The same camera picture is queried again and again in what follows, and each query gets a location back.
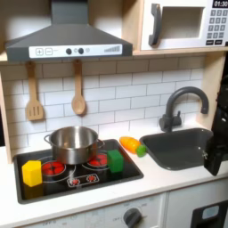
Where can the green toy block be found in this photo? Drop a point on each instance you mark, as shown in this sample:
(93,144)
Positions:
(115,160)

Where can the yellow toy block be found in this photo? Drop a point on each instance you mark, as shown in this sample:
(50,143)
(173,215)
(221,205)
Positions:
(32,173)

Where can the dark grey sink basin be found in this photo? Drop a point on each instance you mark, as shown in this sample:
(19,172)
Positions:
(178,148)

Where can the dark grey tap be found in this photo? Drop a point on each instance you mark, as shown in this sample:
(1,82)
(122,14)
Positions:
(178,109)

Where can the orange toy carrot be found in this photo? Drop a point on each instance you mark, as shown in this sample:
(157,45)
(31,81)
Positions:
(132,144)

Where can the grey oven knob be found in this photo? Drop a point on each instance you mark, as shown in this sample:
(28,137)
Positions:
(132,217)

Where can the white toy microwave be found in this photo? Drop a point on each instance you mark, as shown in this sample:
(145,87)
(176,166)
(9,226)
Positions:
(184,24)

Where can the steel pot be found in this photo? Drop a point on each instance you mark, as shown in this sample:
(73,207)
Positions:
(74,144)

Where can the black toy stove top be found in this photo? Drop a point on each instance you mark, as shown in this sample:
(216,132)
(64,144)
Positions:
(77,185)

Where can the wooden spoon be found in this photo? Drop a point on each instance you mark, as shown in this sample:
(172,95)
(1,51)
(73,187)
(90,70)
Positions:
(78,95)

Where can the grey range hood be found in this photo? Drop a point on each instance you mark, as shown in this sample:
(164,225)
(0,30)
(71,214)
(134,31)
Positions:
(69,38)

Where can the wooden slotted spatula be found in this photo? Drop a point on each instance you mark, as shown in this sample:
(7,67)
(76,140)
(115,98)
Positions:
(34,101)

